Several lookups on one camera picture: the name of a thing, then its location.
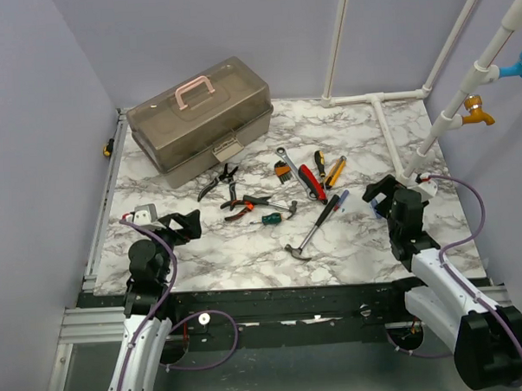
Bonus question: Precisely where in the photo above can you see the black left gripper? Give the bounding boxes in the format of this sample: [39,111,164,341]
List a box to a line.
[142,208,203,283]

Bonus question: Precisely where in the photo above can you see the yellow utility knife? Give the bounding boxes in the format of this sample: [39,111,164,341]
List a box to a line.
[324,156,347,189]

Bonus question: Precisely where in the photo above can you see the orange black pliers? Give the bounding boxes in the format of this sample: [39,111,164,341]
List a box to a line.
[218,179,256,223]

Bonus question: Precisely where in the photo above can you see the small claw hammer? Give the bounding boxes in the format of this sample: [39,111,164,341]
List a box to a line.
[243,195,298,220]

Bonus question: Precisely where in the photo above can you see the yellow black screwdriver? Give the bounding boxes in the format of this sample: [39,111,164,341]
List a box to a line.
[313,150,326,180]

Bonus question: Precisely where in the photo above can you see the red black utility tool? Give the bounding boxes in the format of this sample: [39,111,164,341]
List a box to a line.
[298,164,328,205]

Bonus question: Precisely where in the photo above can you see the large black-handled claw hammer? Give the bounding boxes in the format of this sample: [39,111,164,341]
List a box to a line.
[284,194,340,262]

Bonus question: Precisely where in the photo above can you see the beige plastic tool box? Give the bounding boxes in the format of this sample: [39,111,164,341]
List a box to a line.
[126,56,274,188]

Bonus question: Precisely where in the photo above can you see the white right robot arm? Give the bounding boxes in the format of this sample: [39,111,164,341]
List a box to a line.
[363,175,522,390]

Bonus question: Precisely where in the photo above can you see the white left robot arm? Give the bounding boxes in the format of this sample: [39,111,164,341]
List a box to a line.
[107,208,202,391]

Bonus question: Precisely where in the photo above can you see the blue red tester screwdriver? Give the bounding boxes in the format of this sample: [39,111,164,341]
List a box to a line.
[333,189,350,211]

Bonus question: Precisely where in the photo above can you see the black pruning shears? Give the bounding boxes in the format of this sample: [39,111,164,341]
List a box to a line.
[197,163,238,202]

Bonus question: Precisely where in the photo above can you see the green stubby screwdriver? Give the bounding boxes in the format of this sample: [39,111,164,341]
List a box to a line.
[250,213,283,226]

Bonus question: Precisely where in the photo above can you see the hex key set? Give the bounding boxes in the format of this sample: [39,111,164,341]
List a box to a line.
[274,160,293,184]

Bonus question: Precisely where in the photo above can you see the silver ratchet wrench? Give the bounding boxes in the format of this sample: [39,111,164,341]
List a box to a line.
[276,147,317,201]

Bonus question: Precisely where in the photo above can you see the yellow black knob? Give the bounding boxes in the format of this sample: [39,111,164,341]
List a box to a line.
[102,138,115,158]

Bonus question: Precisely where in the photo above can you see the orange brass tap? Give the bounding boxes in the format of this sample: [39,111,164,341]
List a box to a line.
[462,94,495,126]

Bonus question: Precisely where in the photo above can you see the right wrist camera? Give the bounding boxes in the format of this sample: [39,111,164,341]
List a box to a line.
[413,173,438,202]

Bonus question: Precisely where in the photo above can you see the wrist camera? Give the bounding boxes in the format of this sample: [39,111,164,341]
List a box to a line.
[413,173,438,202]
[121,203,159,230]

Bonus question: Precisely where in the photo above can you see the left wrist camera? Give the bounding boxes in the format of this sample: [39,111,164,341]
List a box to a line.
[121,203,159,230]

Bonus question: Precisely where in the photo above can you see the aluminium frame rail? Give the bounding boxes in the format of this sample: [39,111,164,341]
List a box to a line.
[81,108,128,292]

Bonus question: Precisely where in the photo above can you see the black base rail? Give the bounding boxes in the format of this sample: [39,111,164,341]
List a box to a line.
[76,273,496,358]

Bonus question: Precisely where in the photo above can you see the white pvc pipe frame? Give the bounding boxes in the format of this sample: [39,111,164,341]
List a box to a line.
[320,0,522,187]

